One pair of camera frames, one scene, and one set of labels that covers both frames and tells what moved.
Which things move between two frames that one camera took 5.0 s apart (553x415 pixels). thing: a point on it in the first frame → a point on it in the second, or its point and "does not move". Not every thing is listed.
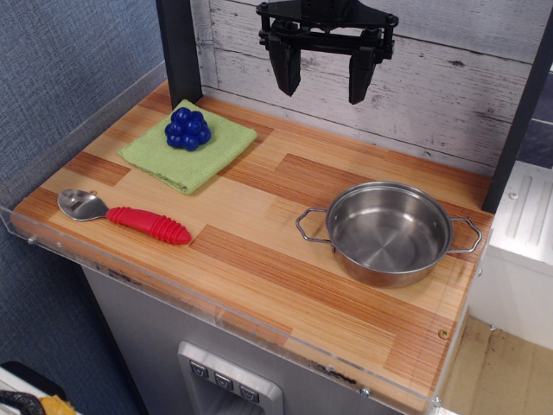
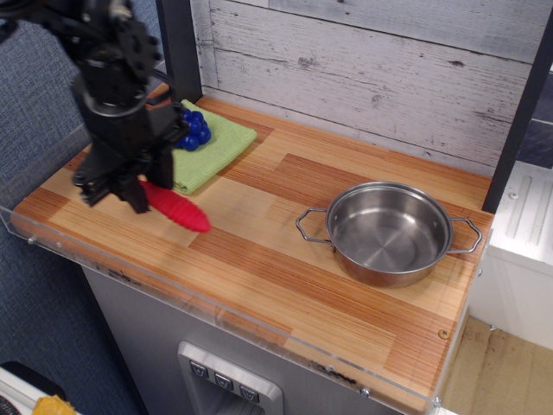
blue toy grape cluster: x=187 y=130 does not move
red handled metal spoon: x=78 y=205 → x=179 y=209
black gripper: x=327 y=27 → x=120 y=143
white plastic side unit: x=513 y=289 does not move
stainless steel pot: x=389 y=234 does not move
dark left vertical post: x=180 y=49 does not move
